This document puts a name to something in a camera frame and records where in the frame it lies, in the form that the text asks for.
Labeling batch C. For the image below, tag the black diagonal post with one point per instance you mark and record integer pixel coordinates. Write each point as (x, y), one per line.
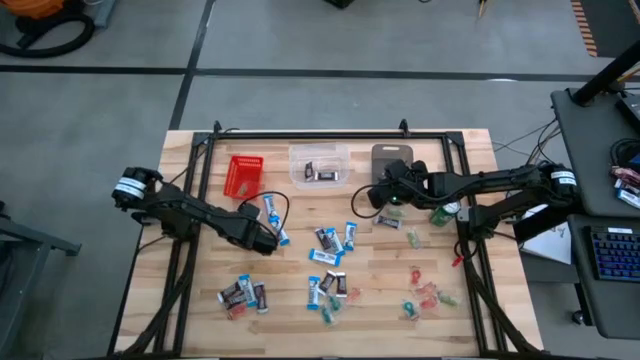
(607, 75)

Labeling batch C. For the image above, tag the green candy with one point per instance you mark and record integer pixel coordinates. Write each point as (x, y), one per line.
(447, 299)
(396, 212)
(414, 239)
(243, 189)

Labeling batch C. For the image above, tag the blue white candy bar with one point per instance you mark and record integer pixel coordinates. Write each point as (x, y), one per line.
(280, 231)
(325, 257)
(335, 242)
(350, 236)
(313, 292)
(247, 290)
(270, 205)

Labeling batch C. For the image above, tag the grey plastic bin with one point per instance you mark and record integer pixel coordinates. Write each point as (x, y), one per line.
(385, 152)

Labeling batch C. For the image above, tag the black caster wheel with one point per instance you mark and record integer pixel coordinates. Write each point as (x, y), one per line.
(578, 317)

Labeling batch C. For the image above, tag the small red clip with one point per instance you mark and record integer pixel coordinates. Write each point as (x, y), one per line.
(457, 261)

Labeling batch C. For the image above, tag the black floor mat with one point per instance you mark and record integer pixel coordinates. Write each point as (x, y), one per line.
(620, 25)

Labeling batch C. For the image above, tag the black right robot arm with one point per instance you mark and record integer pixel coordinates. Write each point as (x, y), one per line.
(500, 182)

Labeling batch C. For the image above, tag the grey desk top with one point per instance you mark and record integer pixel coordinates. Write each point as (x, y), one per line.
(585, 160)
(610, 310)

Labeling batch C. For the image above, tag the red plastic basket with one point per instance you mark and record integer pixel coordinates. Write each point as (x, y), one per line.
(243, 172)

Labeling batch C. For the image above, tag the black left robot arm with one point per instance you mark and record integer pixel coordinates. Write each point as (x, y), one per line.
(175, 205)

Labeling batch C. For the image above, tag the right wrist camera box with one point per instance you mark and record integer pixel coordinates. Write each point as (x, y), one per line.
(384, 196)

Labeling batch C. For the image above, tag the green soda can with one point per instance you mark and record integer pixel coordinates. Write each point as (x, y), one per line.
(442, 216)

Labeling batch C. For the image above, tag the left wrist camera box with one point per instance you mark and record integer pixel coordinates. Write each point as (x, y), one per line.
(248, 210)

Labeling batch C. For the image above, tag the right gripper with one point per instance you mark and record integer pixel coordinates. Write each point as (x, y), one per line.
(415, 182)

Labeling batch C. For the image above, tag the spare candy pack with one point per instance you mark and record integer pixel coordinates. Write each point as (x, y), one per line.
(629, 196)
(625, 175)

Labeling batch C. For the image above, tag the backlit black keyboard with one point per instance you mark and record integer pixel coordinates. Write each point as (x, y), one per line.
(616, 252)

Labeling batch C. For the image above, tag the grey metal side table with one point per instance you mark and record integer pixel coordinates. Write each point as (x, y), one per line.
(45, 239)

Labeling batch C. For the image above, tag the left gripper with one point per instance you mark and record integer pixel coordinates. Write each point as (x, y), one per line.
(250, 235)

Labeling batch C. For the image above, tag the clear plastic bin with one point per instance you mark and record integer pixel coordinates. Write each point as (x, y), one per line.
(300, 175)

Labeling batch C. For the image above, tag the black laptop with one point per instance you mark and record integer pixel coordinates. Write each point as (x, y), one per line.
(631, 112)

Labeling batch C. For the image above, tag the white paper sheet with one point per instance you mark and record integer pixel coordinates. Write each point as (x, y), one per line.
(552, 245)

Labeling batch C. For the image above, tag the orange vacuum cleaner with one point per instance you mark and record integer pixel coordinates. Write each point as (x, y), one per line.
(32, 7)

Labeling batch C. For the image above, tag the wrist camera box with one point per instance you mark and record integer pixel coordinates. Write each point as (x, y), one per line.
(248, 210)
(384, 196)

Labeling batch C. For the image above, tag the black equipment base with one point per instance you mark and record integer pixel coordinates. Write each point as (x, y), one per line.
(340, 2)

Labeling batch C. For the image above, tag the pale red candy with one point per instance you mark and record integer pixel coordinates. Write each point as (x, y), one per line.
(353, 295)

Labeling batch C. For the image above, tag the grey flat floor object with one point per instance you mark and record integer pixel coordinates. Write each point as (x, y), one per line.
(105, 12)

